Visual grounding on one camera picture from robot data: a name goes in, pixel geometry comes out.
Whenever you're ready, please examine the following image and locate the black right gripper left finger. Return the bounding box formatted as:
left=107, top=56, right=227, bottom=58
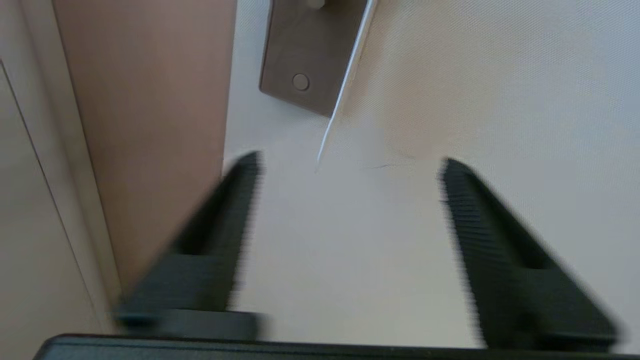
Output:
left=114, top=151, right=268, bottom=341

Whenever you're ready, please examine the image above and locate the white room door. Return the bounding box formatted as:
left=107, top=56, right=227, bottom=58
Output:
left=221, top=0, right=640, bottom=351

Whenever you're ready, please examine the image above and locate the beige cabinet panel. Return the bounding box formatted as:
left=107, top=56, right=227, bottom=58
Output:
left=0, top=0, right=121, bottom=360

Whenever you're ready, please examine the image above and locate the grey-brown door lock plate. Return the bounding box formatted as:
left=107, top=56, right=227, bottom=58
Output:
left=259, top=0, right=371, bottom=118

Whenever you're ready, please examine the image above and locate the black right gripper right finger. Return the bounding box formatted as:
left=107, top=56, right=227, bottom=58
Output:
left=439, top=157, right=621, bottom=351

